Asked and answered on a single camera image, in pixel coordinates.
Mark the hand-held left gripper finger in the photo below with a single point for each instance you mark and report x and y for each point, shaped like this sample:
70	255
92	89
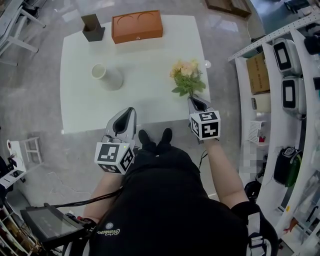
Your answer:
112	123
132	125

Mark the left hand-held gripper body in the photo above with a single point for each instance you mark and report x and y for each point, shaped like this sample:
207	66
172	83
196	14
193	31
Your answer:
110	155

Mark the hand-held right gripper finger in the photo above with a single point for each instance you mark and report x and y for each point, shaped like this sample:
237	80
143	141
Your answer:
191	108
208	106

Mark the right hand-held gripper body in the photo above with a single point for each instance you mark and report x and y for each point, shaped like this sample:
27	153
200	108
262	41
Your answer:
206	125

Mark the yellow pink flowers bouquet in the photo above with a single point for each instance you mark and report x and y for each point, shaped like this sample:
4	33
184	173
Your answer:
186	75

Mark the white ceramic vase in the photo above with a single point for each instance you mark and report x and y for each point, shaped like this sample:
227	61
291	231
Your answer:
110	78

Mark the person's left forearm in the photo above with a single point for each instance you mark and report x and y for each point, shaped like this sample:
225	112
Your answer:
105	192

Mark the person's right forearm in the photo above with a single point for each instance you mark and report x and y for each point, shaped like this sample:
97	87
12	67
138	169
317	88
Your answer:
225	175

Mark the person's left black shoe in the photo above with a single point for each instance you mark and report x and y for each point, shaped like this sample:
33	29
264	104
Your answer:
144	137

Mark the person's black shoe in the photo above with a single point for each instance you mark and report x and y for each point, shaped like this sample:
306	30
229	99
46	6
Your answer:
144	137
167	136

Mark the person's right black shoe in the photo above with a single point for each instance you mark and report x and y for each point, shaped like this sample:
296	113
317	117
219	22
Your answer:
167	136

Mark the small grey remote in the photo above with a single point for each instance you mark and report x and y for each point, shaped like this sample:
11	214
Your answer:
253	103

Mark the white perforated basket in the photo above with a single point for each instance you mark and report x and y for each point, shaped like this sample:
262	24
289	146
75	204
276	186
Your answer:
256	131

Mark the cream white appliance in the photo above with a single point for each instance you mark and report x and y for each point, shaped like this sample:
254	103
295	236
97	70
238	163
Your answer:
263	103

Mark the brown cardboard box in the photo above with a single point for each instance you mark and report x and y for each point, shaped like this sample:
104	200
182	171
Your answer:
258	73

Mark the white step stool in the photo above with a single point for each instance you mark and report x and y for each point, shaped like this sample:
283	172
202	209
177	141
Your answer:
32	151

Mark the person's black clothed body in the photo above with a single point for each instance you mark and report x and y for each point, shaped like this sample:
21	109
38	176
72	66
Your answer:
170	205

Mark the black helmet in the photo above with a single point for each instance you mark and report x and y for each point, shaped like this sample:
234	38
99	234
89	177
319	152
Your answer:
252	190

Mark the grey appliance with white panel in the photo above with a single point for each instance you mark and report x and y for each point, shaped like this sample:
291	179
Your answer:
286	57
293	96

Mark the white metal shelving unit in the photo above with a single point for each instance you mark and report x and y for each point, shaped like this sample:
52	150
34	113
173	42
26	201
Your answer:
295	140

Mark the black tablet monitor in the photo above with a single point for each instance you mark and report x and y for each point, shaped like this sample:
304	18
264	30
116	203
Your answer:
50	222

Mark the black and green device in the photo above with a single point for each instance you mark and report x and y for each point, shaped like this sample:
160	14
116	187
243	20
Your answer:
287	167

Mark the dark brown holder box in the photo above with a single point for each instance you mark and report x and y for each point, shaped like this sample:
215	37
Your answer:
93	31

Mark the orange rectangular box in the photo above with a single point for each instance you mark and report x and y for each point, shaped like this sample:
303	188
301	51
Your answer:
137	27

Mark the small white stand table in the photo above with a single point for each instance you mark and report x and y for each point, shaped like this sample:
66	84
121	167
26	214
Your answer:
12	162

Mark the wooden steps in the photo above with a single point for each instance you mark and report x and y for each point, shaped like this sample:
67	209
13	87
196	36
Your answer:
227	6

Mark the white side table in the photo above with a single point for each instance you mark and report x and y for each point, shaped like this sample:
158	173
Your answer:
17	32

